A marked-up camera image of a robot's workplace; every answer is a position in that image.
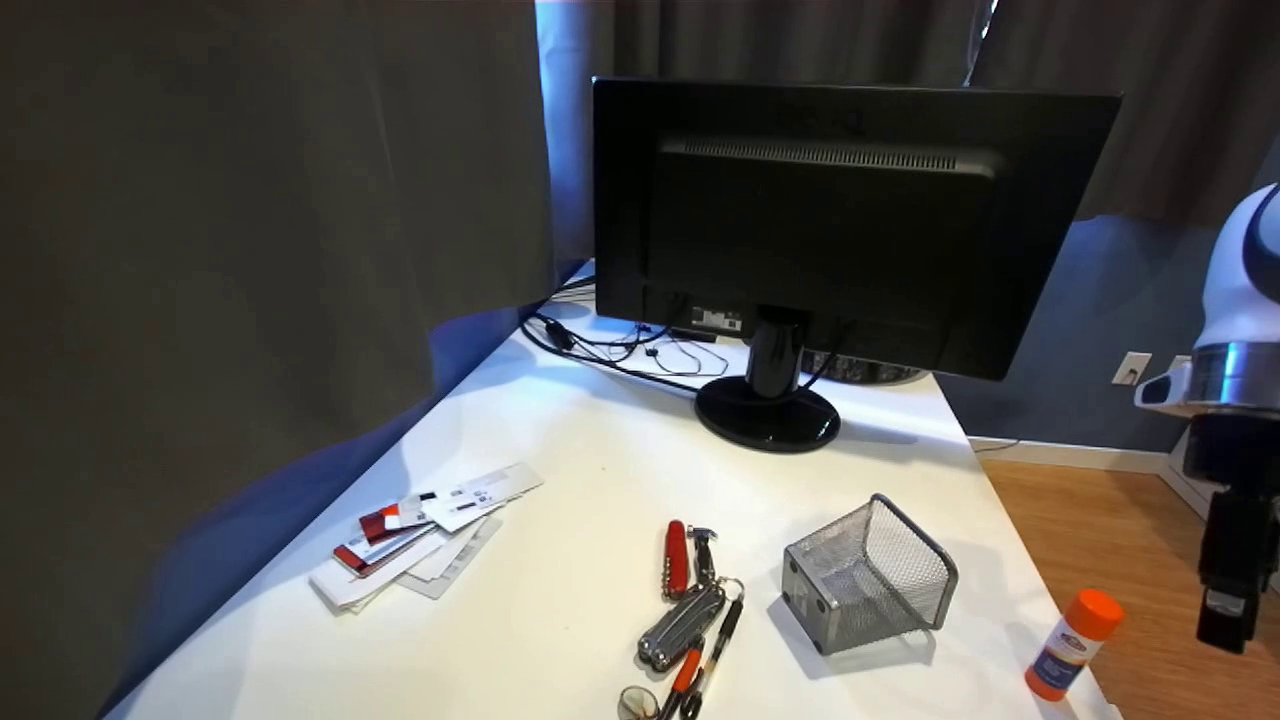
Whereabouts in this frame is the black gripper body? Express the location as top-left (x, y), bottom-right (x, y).
top-left (1181, 413), bottom-right (1280, 601)

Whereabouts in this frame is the metal mesh pen holder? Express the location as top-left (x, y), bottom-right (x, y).
top-left (780, 494), bottom-right (964, 660)

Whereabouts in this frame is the glue stick with orange cap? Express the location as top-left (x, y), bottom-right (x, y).
top-left (1022, 584), bottom-right (1127, 710)

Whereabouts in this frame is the black monitor with round stand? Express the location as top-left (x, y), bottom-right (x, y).
top-left (589, 74), bottom-right (1126, 457)

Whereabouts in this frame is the black key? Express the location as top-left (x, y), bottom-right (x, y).
top-left (683, 525), bottom-right (726, 593)

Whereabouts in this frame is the red pocket knife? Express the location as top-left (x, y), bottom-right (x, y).
top-left (662, 516), bottom-right (700, 601)

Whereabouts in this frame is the white card with black print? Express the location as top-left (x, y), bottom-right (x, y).
top-left (416, 460), bottom-right (543, 541)

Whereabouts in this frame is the white envelope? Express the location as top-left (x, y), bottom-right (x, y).
top-left (397, 514), bottom-right (507, 606)

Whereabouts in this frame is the red and white card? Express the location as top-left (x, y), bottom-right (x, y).
top-left (355, 496), bottom-right (434, 544)
top-left (329, 525), bottom-right (444, 580)

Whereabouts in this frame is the white paper sheet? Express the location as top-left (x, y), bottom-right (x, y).
top-left (308, 533), bottom-right (454, 615)

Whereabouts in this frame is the black computer monitor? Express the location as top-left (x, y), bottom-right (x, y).
top-left (0, 0), bottom-right (1280, 720)

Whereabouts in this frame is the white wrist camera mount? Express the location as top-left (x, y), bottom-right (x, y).
top-left (1134, 358), bottom-right (1199, 422)

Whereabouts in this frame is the white wall outlet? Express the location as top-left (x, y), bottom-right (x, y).
top-left (1110, 348), bottom-right (1156, 394)

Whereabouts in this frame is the orange handled small tool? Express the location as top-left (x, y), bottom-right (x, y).
top-left (662, 643), bottom-right (708, 720)

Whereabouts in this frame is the thin black cable loop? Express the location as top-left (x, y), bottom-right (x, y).
top-left (636, 333), bottom-right (738, 388)

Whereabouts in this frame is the black power cable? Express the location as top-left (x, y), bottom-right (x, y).
top-left (516, 255), bottom-right (676, 388)

